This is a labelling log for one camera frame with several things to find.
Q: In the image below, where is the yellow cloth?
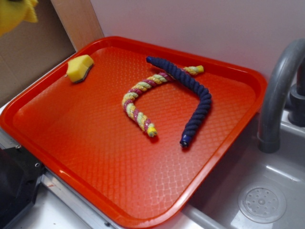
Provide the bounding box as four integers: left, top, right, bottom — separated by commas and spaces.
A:
0, 0, 38, 36

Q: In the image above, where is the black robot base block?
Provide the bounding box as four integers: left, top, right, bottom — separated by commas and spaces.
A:
0, 146, 44, 229

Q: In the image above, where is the red plastic tray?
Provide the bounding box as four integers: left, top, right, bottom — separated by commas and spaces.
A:
0, 37, 267, 229

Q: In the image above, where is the yellow sponge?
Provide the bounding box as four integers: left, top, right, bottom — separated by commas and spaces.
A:
66, 54, 94, 83

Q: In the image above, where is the grey sink basin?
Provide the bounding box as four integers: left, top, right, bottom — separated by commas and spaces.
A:
183, 107, 305, 229

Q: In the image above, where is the wooden board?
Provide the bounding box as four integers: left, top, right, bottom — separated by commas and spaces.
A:
51, 0, 104, 51

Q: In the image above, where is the brown cardboard panel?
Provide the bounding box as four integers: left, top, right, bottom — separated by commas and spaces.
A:
0, 0, 75, 105

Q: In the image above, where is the sink drain strainer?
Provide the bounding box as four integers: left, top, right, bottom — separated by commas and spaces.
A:
238, 182, 287, 224

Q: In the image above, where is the grey faucet spout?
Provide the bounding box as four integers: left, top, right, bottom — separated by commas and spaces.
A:
257, 38, 305, 153

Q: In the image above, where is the multicolour twisted rope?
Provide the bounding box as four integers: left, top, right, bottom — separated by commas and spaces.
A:
122, 65, 205, 138

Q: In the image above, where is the dark blue twisted rope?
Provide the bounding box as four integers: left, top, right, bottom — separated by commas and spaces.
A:
146, 56, 213, 148

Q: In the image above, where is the dark faucet handle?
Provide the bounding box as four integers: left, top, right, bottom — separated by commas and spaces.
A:
288, 61, 305, 127

